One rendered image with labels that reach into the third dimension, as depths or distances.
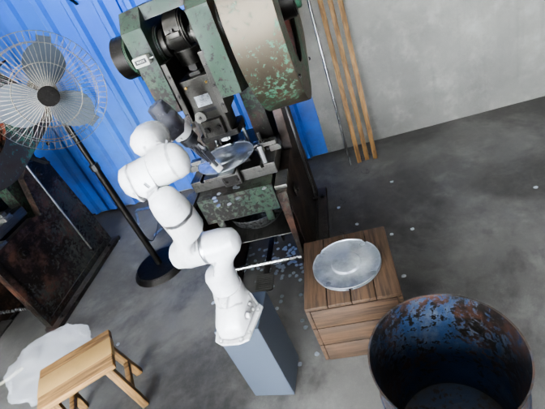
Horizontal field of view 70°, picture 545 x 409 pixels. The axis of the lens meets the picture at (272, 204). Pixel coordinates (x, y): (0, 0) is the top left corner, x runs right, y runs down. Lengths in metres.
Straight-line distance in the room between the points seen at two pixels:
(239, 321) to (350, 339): 0.53
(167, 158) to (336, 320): 0.93
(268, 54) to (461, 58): 2.02
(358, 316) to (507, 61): 2.28
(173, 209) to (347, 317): 0.85
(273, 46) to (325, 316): 1.03
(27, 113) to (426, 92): 2.58
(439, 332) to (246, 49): 1.17
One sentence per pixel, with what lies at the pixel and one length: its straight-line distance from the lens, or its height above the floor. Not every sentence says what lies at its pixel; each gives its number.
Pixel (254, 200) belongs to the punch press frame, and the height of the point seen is 0.58.
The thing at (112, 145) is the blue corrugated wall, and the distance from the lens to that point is 3.65.
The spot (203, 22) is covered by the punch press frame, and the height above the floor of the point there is 1.37.
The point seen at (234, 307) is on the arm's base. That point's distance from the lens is 1.45.
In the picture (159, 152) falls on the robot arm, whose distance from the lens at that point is 1.18.
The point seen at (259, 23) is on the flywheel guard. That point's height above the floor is 1.33.
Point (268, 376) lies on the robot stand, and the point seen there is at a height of 0.15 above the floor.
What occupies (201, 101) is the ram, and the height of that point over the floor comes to 1.06.
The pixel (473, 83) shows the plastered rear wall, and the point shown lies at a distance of 3.32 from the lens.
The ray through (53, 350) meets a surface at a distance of 2.56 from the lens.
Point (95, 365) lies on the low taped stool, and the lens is 2.00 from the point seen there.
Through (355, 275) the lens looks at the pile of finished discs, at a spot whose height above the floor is 0.36.
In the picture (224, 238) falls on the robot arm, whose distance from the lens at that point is 1.29.
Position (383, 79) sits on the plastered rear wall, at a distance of 3.13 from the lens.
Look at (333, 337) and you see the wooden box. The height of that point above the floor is 0.15.
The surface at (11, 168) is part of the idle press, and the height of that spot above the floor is 0.99.
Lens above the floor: 1.53
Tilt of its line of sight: 32 degrees down
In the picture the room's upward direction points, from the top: 22 degrees counter-clockwise
